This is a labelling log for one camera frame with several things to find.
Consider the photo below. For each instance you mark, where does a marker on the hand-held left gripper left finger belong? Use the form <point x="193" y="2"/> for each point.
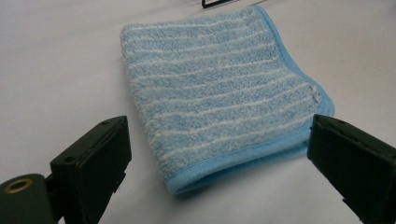
<point x="93" y="165"/>

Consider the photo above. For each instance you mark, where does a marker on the blue white striped towel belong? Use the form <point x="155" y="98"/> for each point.
<point x="218" y="99"/>

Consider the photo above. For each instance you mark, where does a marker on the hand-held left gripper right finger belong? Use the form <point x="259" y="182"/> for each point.
<point x="358" y="165"/>

